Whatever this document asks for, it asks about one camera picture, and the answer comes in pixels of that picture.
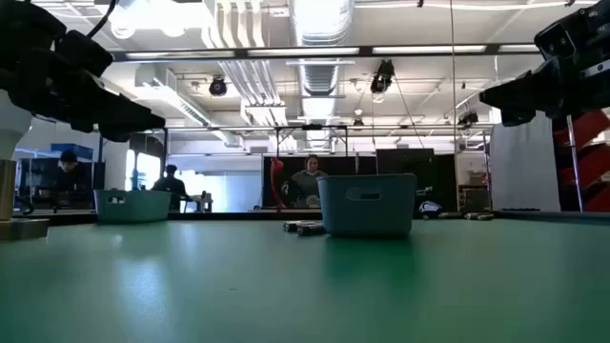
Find white blue round object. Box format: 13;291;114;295
418;199;443;221

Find overhead light bar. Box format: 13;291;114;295
112;44;544;62

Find white bulb brass lamp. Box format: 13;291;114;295
0;89;50;242

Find blue storage box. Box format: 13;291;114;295
50;142;95;161

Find red object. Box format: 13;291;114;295
270;157;286;210

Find teal plastic bin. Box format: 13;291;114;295
93;189;173;225

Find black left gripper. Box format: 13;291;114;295
0;30;166;143

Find slate blue plastic bin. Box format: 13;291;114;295
316;172;418;239

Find white ceiling pipes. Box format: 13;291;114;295
202;0;290;128

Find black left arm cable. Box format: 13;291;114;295
85;0;118;40

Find black screen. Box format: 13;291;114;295
375;148;436;211

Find white cloth panel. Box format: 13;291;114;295
490;110;561;213

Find green table mat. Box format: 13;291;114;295
0;212;610;343

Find person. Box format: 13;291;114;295
151;164;192;212
280;154;330;210
51;150;94;211

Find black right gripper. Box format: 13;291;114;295
478;18;610;128

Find metal pole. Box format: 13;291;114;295
565;113;585;213

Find black partition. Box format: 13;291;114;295
262;155;377;210

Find thin hanging cable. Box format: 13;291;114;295
449;0;459;212

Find red shelving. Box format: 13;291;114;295
552;108;610;213

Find black hanging camera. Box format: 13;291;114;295
369;58;397;95
208;74;229;98
457;109;480;129

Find silver air duct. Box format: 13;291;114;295
289;0;355;150

